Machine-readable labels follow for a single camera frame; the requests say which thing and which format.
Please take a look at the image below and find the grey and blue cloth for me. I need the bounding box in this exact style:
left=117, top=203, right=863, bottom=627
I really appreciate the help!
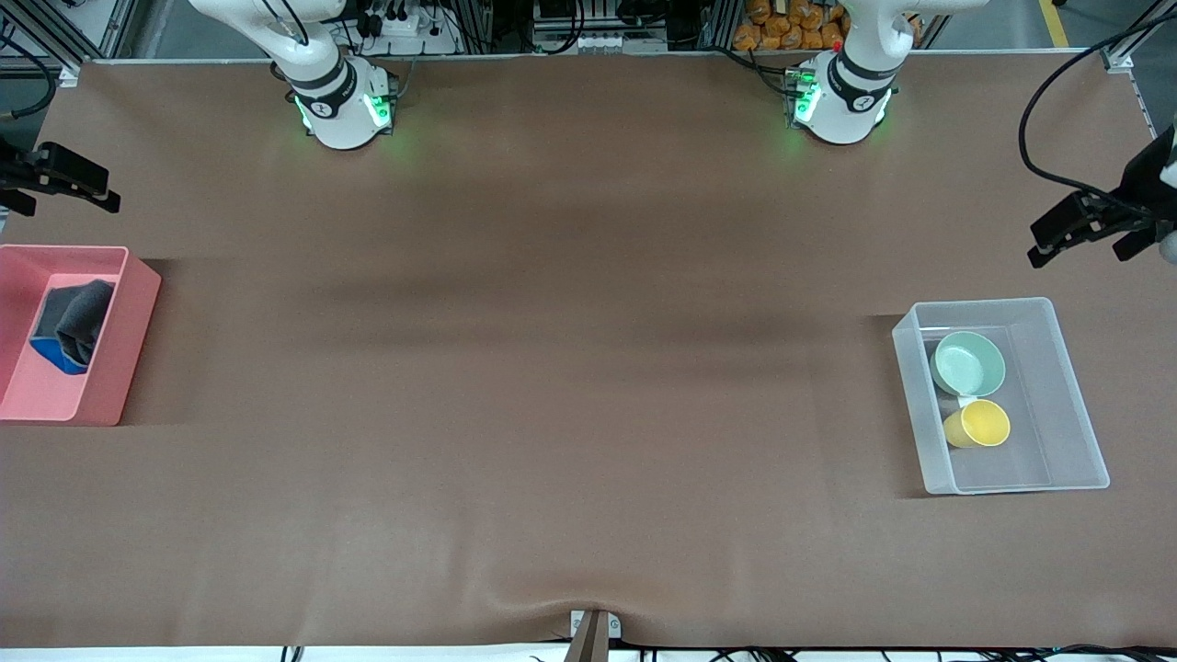
left=30, top=280, right=117, bottom=375

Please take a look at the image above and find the light green bowl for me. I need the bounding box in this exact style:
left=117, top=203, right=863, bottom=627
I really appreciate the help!
left=929, top=330, right=1007, bottom=398

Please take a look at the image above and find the yellow cup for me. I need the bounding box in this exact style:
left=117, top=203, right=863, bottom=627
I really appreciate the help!
left=943, top=399, right=1011, bottom=450

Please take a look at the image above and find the pink plastic bin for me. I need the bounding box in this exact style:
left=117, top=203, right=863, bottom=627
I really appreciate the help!
left=0, top=245, right=163, bottom=428

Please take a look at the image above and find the clear plastic bin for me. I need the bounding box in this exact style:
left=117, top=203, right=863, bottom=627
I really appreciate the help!
left=891, top=296, right=1112, bottom=497

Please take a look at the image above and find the white power strip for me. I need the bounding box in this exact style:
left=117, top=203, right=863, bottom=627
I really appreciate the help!
left=354, top=7, right=461, bottom=56

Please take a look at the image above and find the bag of orange items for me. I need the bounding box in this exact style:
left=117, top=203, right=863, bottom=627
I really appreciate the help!
left=733, top=0, right=851, bottom=52

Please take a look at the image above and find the brown table cover mat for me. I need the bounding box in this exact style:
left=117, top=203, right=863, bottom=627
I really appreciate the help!
left=0, top=51, right=1177, bottom=650

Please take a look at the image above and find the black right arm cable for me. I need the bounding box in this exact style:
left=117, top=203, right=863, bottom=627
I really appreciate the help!
left=0, top=32, right=62, bottom=120

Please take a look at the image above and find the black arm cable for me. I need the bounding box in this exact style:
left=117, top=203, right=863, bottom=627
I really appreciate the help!
left=1018, top=5, right=1177, bottom=220
left=0, top=32, right=62, bottom=120

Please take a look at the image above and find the aluminium frame post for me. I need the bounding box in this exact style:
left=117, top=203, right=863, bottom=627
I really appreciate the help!
left=1099, top=32, right=1164, bottom=148
left=0, top=0, right=139, bottom=70

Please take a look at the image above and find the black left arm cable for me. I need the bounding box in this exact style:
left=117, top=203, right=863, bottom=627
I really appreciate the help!
left=1018, top=5, right=1177, bottom=220

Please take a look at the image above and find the metal table clamp bracket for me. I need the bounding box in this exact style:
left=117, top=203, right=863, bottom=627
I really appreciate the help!
left=569, top=609, right=623, bottom=642

